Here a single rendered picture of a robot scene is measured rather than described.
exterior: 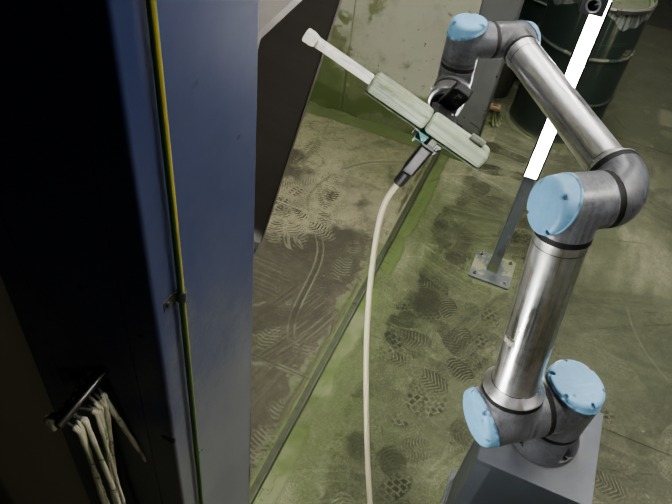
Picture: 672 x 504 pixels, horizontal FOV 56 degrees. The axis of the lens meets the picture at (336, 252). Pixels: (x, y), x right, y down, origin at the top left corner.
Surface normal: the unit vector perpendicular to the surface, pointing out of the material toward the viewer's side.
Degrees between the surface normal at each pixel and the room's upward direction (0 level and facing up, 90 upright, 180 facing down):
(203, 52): 90
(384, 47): 90
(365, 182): 0
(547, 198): 82
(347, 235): 0
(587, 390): 5
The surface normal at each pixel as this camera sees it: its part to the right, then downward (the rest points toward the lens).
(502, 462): 0.11, -0.70
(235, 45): 0.91, 0.35
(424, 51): -0.39, 0.62
